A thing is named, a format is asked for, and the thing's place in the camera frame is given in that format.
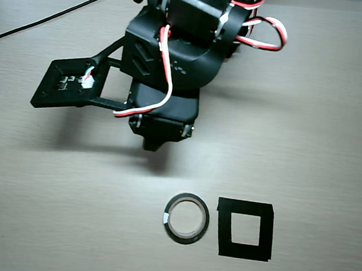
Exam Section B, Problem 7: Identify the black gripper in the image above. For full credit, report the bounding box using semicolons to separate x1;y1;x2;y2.
113;5;243;160

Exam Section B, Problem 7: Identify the black tape roll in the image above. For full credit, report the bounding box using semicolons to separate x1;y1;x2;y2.
160;189;214;248

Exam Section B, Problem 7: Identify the red white servo cable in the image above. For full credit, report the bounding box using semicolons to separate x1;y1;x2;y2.
111;19;180;124
224;0;292;53

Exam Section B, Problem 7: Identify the black tape square frame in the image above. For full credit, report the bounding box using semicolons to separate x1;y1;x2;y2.
212;196;278;263

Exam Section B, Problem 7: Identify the black camera mount with board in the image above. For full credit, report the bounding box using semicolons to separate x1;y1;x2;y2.
30;28;138;118

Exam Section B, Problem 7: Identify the long black cable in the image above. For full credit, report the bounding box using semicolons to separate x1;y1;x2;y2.
0;0;134;61

